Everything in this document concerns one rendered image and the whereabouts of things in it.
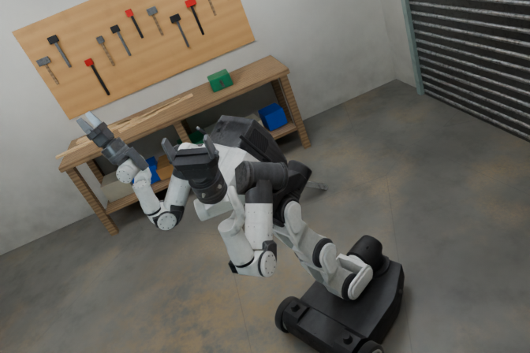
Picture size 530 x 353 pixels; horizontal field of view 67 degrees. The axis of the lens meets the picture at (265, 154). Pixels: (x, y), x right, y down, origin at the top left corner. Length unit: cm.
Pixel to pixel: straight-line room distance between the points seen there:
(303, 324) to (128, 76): 288
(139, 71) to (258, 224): 309
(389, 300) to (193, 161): 156
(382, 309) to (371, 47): 313
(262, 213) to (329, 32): 339
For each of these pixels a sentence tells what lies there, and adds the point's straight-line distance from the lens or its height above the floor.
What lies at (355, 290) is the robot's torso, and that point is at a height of 30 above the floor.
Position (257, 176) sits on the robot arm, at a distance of 128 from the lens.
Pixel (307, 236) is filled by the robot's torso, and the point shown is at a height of 76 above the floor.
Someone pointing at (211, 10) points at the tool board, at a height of 147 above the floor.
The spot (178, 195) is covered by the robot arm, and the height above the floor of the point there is 119.
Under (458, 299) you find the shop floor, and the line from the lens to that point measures 249.
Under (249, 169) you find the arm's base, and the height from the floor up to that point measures 136.
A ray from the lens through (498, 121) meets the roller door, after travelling 371.
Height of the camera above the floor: 198
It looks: 28 degrees down
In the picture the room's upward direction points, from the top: 22 degrees counter-clockwise
